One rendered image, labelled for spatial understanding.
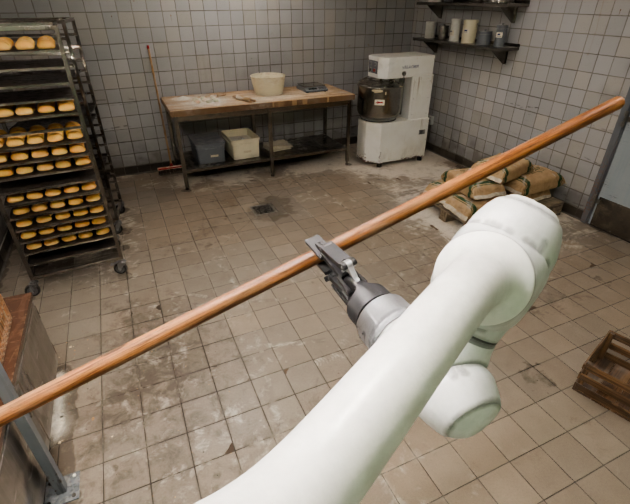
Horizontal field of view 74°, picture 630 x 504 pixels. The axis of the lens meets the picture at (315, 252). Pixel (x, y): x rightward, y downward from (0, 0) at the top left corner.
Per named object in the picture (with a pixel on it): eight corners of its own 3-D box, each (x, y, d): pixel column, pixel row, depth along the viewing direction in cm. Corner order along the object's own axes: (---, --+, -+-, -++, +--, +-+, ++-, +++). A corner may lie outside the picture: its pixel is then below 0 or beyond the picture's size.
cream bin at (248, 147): (233, 160, 505) (231, 141, 493) (222, 149, 543) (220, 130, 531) (261, 156, 518) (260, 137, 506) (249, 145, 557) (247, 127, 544)
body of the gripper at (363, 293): (352, 307, 61) (324, 275, 68) (363, 345, 66) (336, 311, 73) (395, 284, 62) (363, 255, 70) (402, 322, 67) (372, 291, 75)
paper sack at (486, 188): (506, 200, 395) (510, 183, 387) (472, 204, 385) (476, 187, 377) (467, 178, 446) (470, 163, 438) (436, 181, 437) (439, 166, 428)
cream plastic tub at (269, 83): (257, 98, 493) (256, 79, 482) (247, 91, 526) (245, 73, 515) (291, 95, 508) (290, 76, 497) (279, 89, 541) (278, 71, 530)
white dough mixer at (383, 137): (367, 171, 539) (374, 59, 471) (345, 157, 585) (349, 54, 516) (425, 161, 571) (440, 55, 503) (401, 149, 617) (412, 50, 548)
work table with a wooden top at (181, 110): (183, 191, 483) (169, 111, 436) (173, 169, 545) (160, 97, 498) (351, 164, 560) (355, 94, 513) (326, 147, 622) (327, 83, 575)
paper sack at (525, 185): (519, 200, 400) (523, 183, 391) (492, 187, 429) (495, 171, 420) (567, 187, 419) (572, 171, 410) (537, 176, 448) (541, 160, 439)
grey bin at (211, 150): (197, 165, 491) (194, 145, 478) (190, 153, 529) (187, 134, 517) (228, 161, 503) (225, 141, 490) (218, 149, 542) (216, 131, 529)
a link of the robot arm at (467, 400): (408, 370, 64) (453, 299, 61) (482, 456, 52) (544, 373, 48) (355, 365, 58) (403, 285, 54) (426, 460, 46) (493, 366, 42)
